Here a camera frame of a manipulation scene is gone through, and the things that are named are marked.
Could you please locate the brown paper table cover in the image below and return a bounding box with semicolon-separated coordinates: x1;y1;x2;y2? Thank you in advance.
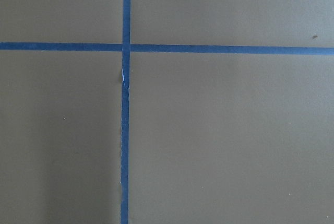
1;0;333;223

